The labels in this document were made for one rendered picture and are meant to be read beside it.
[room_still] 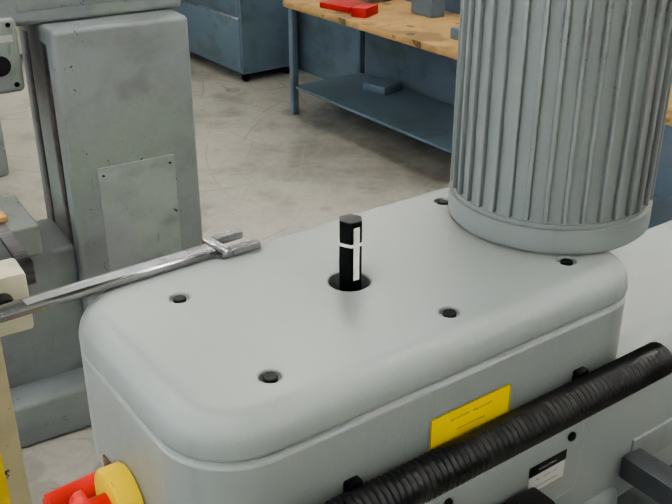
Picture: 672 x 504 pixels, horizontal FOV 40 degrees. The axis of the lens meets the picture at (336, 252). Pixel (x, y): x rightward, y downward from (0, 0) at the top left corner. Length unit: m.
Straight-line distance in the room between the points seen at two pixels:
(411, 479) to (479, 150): 0.32
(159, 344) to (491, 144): 0.35
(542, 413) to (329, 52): 7.51
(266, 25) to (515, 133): 7.45
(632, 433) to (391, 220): 0.35
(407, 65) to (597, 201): 6.56
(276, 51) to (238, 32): 0.41
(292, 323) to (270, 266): 0.10
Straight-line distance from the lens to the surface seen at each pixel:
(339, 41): 8.09
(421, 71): 7.27
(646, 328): 1.05
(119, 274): 0.83
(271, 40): 8.31
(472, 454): 0.76
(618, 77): 0.83
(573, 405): 0.83
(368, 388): 0.69
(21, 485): 2.98
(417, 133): 6.27
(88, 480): 0.90
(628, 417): 1.03
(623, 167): 0.87
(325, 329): 0.74
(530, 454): 0.90
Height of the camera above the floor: 2.27
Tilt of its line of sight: 26 degrees down
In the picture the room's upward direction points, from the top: straight up
